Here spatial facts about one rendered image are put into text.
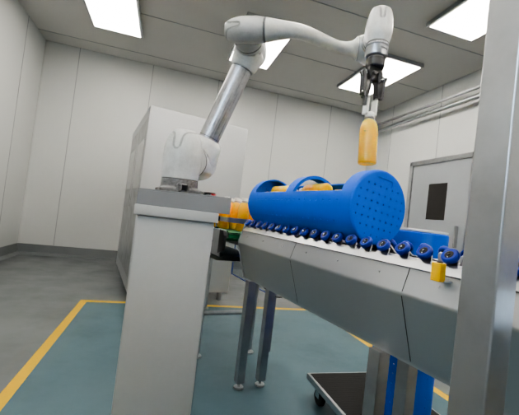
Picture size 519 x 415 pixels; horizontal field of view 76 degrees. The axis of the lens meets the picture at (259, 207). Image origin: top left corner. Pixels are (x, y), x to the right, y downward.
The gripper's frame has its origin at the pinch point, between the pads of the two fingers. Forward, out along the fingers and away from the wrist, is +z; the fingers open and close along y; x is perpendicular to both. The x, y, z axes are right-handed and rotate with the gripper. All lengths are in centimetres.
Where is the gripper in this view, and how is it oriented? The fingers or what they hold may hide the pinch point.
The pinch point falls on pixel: (370, 107)
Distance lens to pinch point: 149.0
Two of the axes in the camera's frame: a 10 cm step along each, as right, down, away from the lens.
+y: 8.9, 1.2, 4.4
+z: -1.2, 9.9, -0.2
